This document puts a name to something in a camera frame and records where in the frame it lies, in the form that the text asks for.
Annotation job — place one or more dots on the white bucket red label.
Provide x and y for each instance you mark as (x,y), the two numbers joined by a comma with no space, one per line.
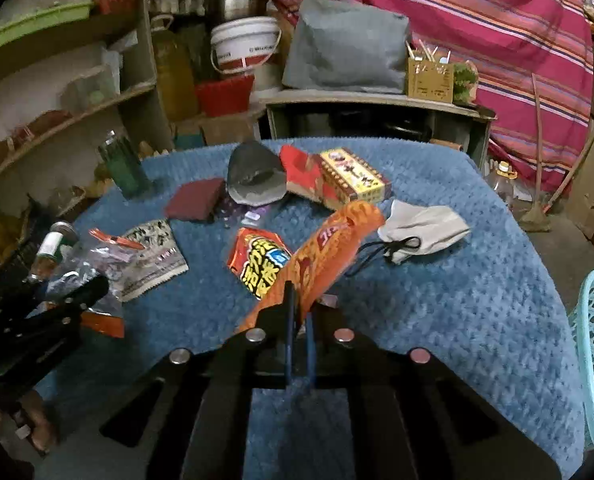
(244,45)

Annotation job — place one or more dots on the wooden shelf unit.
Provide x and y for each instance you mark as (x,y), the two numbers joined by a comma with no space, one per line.
(52,70)

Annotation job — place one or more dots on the yellow printed box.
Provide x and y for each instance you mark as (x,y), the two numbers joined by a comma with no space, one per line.
(354,177)

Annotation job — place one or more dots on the person's left hand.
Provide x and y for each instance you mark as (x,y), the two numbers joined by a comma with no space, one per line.
(32,422)

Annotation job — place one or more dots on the low wooden cabinet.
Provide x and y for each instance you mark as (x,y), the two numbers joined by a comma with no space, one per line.
(377,102)

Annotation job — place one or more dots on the green glass bottle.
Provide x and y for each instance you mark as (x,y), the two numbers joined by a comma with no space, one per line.
(122,165)

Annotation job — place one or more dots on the black and white snack packet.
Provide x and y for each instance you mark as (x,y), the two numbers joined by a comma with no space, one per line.
(152,255)

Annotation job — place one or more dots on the red foil-lined packet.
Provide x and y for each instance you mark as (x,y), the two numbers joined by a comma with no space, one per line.
(302,172)

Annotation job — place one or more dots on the grey foil bag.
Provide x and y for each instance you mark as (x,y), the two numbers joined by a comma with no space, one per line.
(254,175)

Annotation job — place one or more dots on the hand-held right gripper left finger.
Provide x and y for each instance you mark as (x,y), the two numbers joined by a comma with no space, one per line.
(290,340)

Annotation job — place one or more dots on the red snack packet yellow print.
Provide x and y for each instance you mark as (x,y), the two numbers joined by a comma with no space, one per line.
(257,262)

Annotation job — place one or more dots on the small red basket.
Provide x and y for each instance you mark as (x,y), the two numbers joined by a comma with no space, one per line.
(117,0)

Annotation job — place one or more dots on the large yellow oil jug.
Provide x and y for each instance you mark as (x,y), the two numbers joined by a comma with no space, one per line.
(174,75)

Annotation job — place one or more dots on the black plastic crate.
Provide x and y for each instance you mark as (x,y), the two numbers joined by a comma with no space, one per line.
(7,255)

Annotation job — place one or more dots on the white plastic jar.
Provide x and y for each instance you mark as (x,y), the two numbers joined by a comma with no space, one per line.
(169,0)
(197,0)

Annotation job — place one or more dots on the maroon scouring pad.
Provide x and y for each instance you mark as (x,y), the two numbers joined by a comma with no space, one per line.
(194,200)

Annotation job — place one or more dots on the green plastic tray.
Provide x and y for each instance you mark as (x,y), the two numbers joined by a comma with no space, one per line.
(42,22)

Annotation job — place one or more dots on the cardboard utensil box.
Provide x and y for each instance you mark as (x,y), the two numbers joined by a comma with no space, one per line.
(431,77)

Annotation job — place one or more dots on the small white-label glass bottle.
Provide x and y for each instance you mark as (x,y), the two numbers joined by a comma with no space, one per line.
(52,250)

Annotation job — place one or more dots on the steel pot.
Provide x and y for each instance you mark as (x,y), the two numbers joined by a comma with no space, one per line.
(239,0)

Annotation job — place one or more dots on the grey cushion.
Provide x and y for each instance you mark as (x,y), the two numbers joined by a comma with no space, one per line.
(347,45)

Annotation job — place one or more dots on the yellow-label oil bottle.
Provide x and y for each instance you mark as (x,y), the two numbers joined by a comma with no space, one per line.
(504,185)

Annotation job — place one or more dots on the bag of green vegetables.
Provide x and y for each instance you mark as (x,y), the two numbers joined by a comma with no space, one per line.
(464,80)

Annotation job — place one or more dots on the wooden stick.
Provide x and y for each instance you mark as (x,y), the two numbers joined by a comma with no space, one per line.
(574,165)

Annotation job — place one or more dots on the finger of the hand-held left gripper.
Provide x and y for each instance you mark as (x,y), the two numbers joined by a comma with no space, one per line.
(77,297)

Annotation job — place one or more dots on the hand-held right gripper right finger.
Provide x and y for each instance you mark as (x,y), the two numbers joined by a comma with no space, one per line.
(311,355)

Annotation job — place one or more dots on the purple clear packet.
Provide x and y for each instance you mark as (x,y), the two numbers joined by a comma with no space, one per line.
(239,212)

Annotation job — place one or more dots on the teal plastic container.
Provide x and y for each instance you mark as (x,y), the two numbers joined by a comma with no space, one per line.
(189,141)

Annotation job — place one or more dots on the red plastic basin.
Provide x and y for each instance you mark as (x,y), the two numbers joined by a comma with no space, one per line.
(224,95)

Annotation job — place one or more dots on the brown cardboard box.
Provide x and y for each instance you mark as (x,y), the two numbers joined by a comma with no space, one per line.
(229,130)

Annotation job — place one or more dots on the pink striped cloth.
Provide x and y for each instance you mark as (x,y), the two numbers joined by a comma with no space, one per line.
(477,35)

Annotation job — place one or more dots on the long orange snack packet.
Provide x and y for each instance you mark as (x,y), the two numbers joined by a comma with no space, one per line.
(327,255)

